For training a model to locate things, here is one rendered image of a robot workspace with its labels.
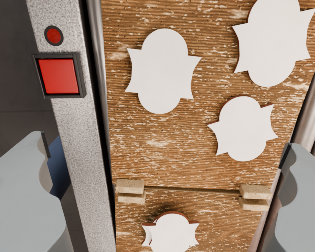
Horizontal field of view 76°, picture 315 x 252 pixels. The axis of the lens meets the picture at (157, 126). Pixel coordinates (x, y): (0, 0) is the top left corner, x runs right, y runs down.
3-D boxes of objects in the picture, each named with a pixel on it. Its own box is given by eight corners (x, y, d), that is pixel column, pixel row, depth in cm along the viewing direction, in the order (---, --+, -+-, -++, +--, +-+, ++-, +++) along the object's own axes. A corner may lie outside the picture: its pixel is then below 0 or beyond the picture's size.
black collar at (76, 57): (47, 96, 38) (42, 99, 37) (36, 53, 35) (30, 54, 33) (86, 95, 38) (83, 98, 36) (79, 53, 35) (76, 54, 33)
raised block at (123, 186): (117, 184, 45) (114, 193, 42) (117, 178, 44) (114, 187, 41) (144, 185, 45) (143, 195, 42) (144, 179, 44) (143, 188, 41)
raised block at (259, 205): (237, 201, 46) (241, 211, 44) (239, 195, 45) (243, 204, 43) (263, 203, 46) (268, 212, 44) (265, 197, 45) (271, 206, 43)
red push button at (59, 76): (50, 92, 38) (46, 94, 37) (41, 58, 35) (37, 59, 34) (82, 91, 38) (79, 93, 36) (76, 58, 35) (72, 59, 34)
